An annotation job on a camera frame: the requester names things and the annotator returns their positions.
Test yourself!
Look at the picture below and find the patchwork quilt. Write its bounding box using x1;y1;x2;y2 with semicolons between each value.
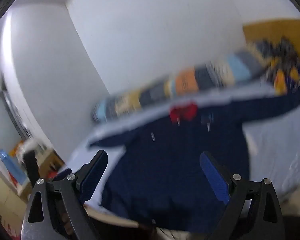
91;46;268;123

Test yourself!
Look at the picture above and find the wooden headboard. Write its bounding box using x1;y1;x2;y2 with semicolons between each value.
242;19;300;63

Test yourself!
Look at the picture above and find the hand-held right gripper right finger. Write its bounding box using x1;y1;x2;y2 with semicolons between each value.
199;151;287;240

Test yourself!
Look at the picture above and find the blue plastic container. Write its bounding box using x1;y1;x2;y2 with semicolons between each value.
0;149;27;184

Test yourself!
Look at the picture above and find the yellow and navy patterned cloth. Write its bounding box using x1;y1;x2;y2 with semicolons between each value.
255;37;300;95

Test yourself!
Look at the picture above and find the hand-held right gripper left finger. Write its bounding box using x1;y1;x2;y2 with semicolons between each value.
21;149;108;240

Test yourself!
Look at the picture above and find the light blue cloud bed sheet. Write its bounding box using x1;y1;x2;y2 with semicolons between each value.
55;80;300;205

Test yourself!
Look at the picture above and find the navy blue jacket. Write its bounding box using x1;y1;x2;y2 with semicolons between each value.
89;80;300;230

